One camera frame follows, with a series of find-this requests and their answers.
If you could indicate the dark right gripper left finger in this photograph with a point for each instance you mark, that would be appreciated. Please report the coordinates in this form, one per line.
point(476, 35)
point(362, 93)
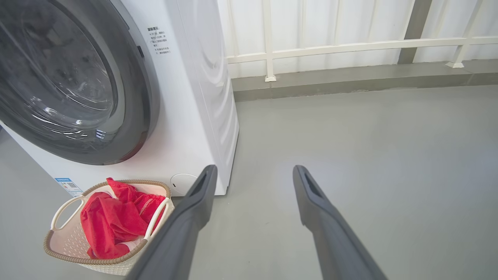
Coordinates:
point(183, 241)

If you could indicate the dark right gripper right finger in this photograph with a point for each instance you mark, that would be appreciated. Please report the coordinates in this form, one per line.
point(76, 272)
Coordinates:
point(334, 241)

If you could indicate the white cloth garment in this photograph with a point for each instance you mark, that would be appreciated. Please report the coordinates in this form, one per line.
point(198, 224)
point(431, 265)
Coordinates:
point(132, 243)

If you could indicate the red white-striped garment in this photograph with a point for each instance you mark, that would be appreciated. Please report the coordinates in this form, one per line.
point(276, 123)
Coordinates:
point(109, 221)

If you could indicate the black glass washing machine door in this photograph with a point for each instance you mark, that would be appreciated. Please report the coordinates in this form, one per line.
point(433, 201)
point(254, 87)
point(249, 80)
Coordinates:
point(132, 97)

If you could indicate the cream perforated laundry basket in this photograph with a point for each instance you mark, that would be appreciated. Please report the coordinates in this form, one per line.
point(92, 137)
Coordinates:
point(66, 245)

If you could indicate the white front-load washing machine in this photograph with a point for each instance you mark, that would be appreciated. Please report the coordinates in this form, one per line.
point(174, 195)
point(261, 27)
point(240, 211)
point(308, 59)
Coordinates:
point(194, 116)

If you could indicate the round drain filter cover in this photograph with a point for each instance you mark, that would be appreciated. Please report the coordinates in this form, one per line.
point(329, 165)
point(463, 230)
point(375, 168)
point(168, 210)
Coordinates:
point(183, 184)

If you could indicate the blue energy label sticker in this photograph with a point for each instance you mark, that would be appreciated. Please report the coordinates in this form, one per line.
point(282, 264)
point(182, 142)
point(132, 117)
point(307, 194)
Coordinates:
point(69, 187)

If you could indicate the white metal railing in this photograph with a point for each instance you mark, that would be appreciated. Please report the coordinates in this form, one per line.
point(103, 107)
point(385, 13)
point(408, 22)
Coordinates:
point(268, 39)

